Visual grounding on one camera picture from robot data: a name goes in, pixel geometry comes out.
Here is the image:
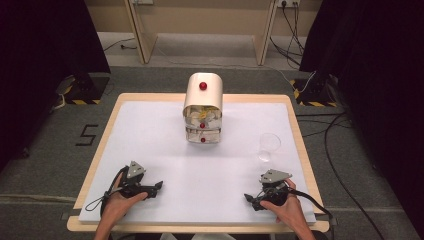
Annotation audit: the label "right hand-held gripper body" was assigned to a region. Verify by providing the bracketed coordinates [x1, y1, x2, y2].
[259, 168, 296, 206]

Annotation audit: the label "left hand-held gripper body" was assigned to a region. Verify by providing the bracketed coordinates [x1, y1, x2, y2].
[117, 160, 158, 200]

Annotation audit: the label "person's right hand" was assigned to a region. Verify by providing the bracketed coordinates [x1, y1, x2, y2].
[259, 178, 306, 232]

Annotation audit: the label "person's left hand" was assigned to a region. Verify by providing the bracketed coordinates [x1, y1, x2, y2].
[100, 186, 149, 225]

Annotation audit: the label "clear glass cup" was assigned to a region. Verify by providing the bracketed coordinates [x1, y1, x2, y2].
[256, 132, 283, 164]

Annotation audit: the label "white foam mat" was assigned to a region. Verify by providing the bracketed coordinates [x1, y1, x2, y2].
[78, 100, 317, 225]

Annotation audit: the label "wooden table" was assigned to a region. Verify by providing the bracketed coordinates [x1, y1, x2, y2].
[66, 92, 331, 234]

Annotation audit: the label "white and yellow packets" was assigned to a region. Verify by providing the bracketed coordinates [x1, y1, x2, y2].
[188, 105, 218, 122]

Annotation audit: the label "white drawer cabinet red knobs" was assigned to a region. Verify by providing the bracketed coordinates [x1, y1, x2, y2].
[182, 72, 224, 145]

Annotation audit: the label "black stand base striped tape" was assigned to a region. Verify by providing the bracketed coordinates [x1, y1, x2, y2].
[288, 77, 339, 109]
[54, 72, 111, 106]

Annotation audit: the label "black curtain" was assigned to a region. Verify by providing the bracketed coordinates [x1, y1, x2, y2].
[298, 0, 424, 232]
[0, 0, 112, 173]

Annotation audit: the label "light wooden desk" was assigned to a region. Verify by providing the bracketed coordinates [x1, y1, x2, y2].
[124, 0, 280, 67]

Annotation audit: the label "left hand-held gripper black cable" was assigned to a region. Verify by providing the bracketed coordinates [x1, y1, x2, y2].
[84, 165, 130, 216]

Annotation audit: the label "hand-held gripper black cable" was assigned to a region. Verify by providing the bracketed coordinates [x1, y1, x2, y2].
[285, 187, 335, 232]
[84, 165, 130, 216]

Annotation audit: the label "right hand-held gripper black cable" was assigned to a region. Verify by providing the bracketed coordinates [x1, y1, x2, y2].
[285, 187, 335, 232]

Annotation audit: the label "black floor cables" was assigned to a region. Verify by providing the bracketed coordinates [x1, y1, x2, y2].
[295, 111, 388, 240]

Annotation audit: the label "black floor cable with plug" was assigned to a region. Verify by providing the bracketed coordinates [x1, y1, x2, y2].
[102, 37, 138, 53]

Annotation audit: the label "black cables from socket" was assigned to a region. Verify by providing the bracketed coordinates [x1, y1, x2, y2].
[269, 1, 307, 67]

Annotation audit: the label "white wall socket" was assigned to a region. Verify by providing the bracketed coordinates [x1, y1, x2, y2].
[276, 0, 301, 9]

